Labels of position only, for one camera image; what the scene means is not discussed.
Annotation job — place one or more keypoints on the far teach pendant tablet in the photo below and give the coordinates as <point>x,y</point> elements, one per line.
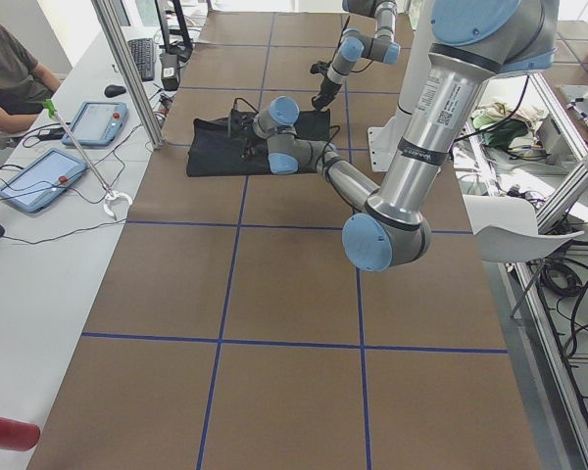
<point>97,124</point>

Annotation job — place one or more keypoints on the aluminium frame post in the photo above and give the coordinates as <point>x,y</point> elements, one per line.
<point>112,29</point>

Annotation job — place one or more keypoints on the aluminium frame rail structure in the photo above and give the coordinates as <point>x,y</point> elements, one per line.
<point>546,333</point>

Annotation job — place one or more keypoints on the teach pendant tablet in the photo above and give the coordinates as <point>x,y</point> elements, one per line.
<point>97,124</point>
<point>40,183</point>

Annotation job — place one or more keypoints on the red cylinder bottle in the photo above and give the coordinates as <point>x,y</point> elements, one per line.
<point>18,435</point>

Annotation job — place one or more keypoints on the black box with label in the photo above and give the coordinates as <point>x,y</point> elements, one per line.
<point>170,74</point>

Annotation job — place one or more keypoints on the white plastic chair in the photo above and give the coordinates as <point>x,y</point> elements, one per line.
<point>506,229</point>

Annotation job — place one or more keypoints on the black computer mouse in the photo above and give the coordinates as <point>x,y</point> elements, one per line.
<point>114,90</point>

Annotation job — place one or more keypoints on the pile of green white cloths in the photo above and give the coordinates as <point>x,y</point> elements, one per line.
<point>500,128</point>

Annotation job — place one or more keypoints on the black printed t-shirt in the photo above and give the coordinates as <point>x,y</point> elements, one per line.
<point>213,153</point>

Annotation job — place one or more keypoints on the near teach pendant tablet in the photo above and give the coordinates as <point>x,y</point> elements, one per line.
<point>40,183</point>

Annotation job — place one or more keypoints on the reacher grabber stick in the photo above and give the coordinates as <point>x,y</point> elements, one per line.
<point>111,194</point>

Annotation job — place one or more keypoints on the black keyboard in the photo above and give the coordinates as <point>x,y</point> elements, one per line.
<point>142,51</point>

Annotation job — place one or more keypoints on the seated person in green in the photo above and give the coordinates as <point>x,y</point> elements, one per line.
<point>25,83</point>

